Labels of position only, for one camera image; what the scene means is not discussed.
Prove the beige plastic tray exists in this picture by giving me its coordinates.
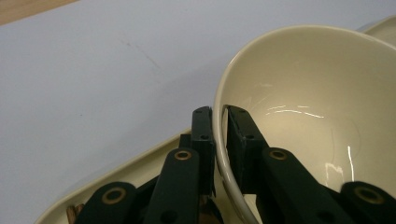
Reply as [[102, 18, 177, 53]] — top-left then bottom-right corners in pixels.
[[33, 15, 396, 224]]

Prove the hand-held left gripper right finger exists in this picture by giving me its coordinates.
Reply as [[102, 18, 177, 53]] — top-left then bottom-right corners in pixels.
[[226, 105, 271, 195]]

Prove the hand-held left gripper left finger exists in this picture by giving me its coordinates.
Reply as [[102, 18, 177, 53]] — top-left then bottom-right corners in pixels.
[[178, 105, 217, 197]]

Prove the white table mat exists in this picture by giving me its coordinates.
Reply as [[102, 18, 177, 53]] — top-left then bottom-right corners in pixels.
[[0, 0, 396, 224]]

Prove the cream ceramic bowl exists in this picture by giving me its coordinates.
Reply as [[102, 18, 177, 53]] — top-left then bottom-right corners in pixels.
[[212, 24, 396, 224]]

